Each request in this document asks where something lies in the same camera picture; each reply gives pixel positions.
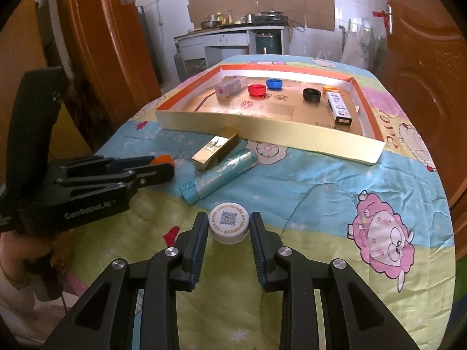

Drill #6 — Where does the gold rectangular box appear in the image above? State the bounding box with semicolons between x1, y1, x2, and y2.
191;127;240;172

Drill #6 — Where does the white jar lid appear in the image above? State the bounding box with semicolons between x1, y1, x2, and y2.
209;202;249;245

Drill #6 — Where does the blue bottle cap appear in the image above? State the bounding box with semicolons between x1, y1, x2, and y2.
266;78;283;90

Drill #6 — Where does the white kitchen counter cabinet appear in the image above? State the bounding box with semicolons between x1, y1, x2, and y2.
174;24;291;81

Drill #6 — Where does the white plastic sack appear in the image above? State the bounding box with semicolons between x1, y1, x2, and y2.
340;25;372;70

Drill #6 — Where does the orange bottle cap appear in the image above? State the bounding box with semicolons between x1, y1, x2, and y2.
322;85;339;94
150;154;175;167

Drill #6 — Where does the colourful cartoon sheep tablecloth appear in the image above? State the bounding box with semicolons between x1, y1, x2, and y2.
68;62;455;349

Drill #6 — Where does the teal air fryer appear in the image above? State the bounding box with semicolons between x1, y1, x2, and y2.
256;32;282;55

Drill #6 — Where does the black bottle cap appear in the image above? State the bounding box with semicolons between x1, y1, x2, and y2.
302;88;321;103

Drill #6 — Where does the brown wooden door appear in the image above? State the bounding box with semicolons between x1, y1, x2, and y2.
379;0;467;205

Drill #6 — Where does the red bottle cap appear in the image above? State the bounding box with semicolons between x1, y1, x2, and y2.
248;84;267;98

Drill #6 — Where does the white hello kitty box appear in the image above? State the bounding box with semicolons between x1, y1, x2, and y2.
325;91;352;127

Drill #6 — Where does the person left hand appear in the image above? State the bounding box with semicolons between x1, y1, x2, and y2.
1;232;73;289

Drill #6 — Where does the black gas stove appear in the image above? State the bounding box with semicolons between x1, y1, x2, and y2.
252;10;288;26

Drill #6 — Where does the orange shallow cardboard tray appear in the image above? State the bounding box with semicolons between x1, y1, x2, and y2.
155;62;386;165

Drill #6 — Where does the teal cosmetic tube box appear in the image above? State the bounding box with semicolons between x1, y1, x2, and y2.
180;148;258;205

